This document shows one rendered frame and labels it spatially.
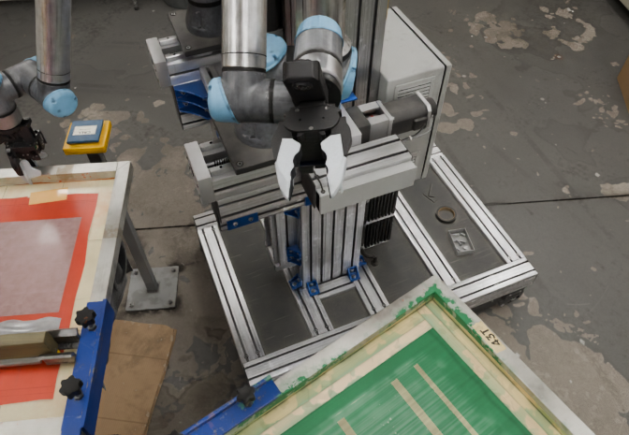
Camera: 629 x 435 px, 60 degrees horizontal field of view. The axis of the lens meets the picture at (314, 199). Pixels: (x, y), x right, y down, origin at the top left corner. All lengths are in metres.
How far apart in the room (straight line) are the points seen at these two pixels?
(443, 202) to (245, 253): 0.94
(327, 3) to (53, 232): 0.99
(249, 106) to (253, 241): 1.55
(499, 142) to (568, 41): 1.23
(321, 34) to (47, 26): 0.76
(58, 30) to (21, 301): 0.67
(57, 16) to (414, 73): 0.91
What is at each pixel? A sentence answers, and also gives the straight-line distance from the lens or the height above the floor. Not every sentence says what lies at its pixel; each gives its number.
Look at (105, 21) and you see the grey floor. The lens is 4.40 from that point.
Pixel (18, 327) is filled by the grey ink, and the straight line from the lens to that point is 1.52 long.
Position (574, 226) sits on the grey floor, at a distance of 3.01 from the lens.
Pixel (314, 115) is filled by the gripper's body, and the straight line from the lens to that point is 0.71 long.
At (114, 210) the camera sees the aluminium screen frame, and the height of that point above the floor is 0.99.
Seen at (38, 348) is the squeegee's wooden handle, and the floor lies 1.04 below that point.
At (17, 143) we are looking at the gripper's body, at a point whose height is 1.12.
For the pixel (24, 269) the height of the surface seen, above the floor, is 0.96.
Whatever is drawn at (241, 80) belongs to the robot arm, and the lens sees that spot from 0.91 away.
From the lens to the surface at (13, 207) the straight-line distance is 1.77.
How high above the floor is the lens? 2.15
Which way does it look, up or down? 50 degrees down
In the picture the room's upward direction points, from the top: straight up
